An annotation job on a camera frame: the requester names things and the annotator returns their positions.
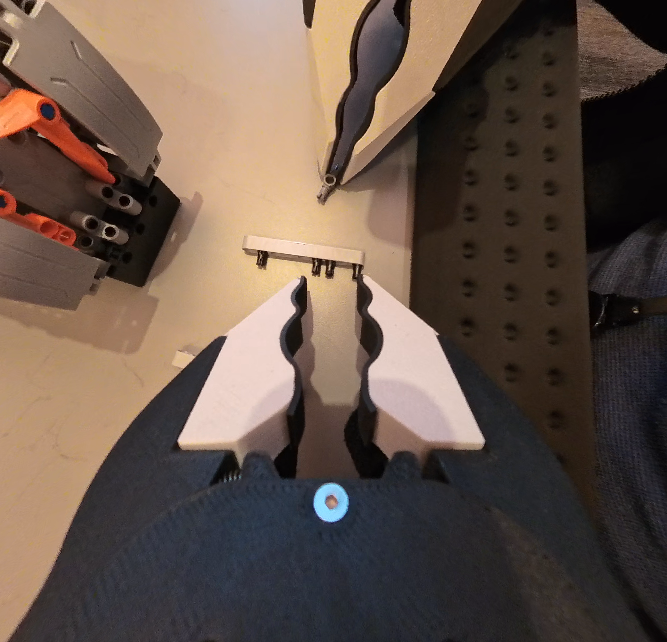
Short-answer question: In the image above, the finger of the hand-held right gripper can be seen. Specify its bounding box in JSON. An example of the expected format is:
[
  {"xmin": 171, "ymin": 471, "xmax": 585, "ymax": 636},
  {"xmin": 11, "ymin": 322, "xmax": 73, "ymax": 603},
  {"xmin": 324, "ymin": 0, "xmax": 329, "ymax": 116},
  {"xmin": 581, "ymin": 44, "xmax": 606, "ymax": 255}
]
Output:
[
  {"xmin": 338, "ymin": 0, "xmax": 498, "ymax": 185},
  {"xmin": 306, "ymin": 0, "xmax": 389, "ymax": 179}
]

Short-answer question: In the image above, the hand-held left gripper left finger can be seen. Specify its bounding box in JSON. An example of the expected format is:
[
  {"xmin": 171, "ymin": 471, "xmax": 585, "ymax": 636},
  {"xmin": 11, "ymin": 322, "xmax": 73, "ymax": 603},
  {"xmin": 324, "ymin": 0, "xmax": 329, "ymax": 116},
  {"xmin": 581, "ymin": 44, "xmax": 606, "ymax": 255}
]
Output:
[{"xmin": 177, "ymin": 276, "xmax": 308, "ymax": 460}]

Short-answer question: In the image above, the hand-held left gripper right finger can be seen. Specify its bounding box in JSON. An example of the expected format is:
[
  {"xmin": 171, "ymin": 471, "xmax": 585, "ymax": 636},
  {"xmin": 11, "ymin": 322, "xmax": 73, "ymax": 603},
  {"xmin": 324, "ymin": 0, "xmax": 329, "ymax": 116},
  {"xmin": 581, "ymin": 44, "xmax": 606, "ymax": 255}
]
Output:
[{"xmin": 345, "ymin": 275, "xmax": 486, "ymax": 465}]

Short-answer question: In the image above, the small grey connector piece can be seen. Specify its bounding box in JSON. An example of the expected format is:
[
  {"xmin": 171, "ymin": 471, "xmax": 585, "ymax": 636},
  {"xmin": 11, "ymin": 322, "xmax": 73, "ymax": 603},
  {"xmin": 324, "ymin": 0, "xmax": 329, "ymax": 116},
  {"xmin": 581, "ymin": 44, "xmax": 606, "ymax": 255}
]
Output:
[{"xmin": 315, "ymin": 173, "xmax": 343, "ymax": 204}]

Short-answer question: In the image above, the grey orange toy block model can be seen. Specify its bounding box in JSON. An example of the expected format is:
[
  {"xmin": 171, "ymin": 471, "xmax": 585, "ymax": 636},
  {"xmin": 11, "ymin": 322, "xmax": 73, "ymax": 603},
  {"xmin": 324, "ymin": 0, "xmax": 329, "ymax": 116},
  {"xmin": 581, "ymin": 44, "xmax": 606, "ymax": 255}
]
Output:
[{"xmin": 0, "ymin": 0, "xmax": 181, "ymax": 310}]

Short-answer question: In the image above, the grey knit sweater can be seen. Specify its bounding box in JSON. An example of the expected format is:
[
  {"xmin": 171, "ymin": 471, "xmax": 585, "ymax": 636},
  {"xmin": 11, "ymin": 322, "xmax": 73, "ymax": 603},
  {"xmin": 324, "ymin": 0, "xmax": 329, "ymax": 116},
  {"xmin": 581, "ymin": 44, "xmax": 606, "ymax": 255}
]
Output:
[{"xmin": 575, "ymin": 0, "xmax": 667, "ymax": 102}]

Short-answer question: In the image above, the dark perforated pad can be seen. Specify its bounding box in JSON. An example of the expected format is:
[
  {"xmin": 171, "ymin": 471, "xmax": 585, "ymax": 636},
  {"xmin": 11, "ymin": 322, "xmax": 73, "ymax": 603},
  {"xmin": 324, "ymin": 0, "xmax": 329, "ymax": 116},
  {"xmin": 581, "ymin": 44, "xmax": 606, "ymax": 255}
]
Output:
[{"xmin": 411, "ymin": 0, "xmax": 597, "ymax": 502}]

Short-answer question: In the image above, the person's black jacket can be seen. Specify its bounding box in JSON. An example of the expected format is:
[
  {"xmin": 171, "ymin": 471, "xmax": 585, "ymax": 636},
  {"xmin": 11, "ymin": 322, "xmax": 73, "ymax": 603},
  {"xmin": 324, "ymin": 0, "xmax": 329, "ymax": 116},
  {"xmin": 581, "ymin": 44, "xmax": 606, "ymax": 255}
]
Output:
[{"xmin": 575, "ymin": 0, "xmax": 667, "ymax": 249}]

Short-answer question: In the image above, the black strap with buckle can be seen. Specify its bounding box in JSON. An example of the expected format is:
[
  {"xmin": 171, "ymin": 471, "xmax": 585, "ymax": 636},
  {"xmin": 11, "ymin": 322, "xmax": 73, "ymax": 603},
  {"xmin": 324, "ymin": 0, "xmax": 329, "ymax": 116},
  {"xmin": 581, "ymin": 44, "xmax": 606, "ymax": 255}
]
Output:
[{"xmin": 588, "ymin": 289, "xmax": 667, "ymax": 336}]

